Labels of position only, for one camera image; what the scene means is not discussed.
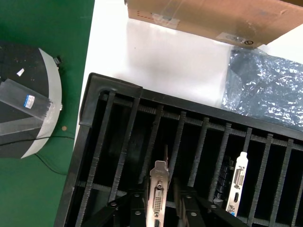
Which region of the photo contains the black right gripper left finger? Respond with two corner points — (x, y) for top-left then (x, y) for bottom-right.
(87, 192), (148, 227)

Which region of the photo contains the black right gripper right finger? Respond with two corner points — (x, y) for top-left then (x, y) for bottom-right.
(173, 177), (247, 227)

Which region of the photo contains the graphics card with silver bracket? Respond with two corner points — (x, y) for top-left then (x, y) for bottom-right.
(214, 151), (249, 217)
(145, 144), (172, 227)

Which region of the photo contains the black slotted container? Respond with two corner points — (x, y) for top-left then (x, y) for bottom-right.
(53, 72), (303, 227)

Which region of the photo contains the brown cardboard box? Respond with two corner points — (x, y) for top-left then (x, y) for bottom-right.
(124, 0), (303, 50)

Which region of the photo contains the grey crumpled antistatic bag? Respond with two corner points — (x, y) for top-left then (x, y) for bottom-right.
(221, 46), (303, 127)

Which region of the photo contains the clear acrylic block with label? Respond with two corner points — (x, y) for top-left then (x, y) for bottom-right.
(0, 79), (54, 125)

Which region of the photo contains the thin black floor cable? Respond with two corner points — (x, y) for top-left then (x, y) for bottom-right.
(0, 136), (76, 175)

